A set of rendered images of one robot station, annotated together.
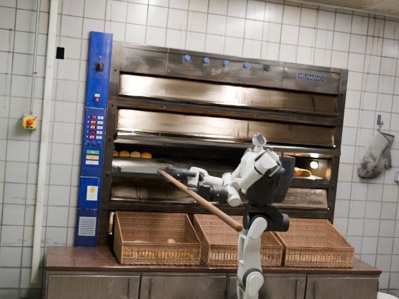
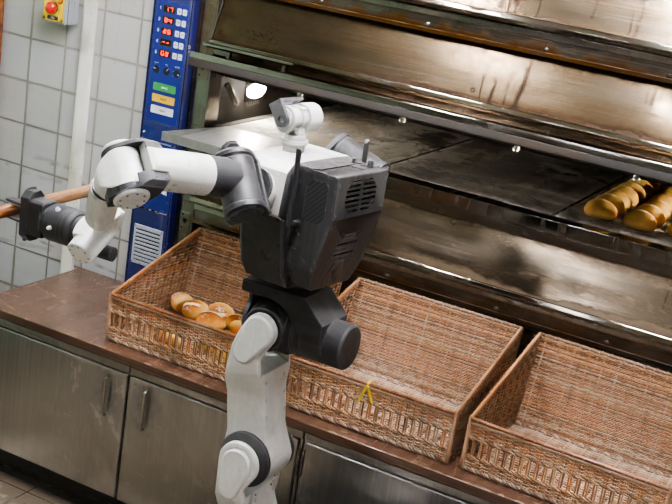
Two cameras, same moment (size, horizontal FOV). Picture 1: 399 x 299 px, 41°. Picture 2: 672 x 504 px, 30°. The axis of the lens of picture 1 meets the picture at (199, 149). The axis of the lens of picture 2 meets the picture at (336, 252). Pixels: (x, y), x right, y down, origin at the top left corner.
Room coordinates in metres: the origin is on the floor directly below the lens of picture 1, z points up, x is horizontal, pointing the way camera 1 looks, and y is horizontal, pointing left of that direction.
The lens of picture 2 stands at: (1.23, -2.36, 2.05)
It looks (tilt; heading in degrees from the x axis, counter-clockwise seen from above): 17 degrees down; 41
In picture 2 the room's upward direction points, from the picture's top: 9 degrees clockwise
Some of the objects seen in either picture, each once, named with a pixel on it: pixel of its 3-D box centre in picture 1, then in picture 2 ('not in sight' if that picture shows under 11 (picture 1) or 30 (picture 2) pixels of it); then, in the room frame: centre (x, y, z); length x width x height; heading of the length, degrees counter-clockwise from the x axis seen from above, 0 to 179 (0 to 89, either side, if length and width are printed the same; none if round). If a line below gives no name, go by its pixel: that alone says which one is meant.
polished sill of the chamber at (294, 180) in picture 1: (225, 175); (457, 199); (4.23, -0.23, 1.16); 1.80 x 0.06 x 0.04; 105
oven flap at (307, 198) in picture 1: (225, 193); (446, 244); (4.20, -0.23, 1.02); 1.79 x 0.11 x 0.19; 105
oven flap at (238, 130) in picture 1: (231, 127); (477, 74); (4.20, -0.23, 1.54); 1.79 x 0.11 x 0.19; 105
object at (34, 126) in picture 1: (29, 122); (60, 7); (3.77, 1.21, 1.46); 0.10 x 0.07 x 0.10; 105
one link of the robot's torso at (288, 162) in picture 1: (266, 175); (305, 211); (3.34, -0.43, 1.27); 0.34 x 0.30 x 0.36; 7
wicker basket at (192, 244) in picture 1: (155, 237); (226, 304); (3.80, 0.26, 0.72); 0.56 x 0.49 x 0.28; 106
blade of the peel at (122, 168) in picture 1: (155, 168); (268, 148); (3.94, 0.31, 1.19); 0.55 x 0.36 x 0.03; 104
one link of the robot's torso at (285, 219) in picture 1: (266, 217); (301, 319); (3.36, -0.46, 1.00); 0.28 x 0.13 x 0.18; 105
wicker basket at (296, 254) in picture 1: (307, 241); (594, 428); (4.11, -0.89, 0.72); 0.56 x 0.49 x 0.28; 104
